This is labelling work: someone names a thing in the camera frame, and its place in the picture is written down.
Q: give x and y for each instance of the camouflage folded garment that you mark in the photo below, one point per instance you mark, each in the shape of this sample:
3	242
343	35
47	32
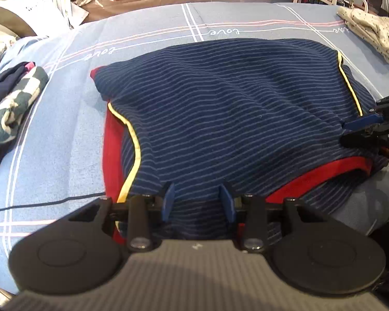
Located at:
16	103

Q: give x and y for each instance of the white panel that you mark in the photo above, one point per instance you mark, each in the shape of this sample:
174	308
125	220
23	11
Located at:
74	16

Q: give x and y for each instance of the person's leg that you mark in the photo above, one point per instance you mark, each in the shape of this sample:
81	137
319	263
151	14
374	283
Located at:
369	201

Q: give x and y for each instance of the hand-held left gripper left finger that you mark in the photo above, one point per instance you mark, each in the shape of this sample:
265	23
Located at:
169	197

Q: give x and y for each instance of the light blue bedsheet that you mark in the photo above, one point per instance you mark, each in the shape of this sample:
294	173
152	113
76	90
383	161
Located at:
68	110

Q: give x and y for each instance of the beige dotted garment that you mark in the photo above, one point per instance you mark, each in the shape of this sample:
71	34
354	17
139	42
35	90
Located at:
376	32

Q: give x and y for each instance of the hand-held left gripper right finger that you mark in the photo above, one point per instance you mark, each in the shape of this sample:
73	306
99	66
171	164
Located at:
227	204

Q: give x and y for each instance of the navy folded garment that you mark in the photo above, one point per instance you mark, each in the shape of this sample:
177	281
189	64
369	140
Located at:
3	84

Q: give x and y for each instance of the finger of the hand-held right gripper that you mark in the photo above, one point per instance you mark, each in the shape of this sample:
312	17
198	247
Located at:
363	137
359	123

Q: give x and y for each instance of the navy striped shirt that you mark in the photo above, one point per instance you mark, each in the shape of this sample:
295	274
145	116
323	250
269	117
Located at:
230	103

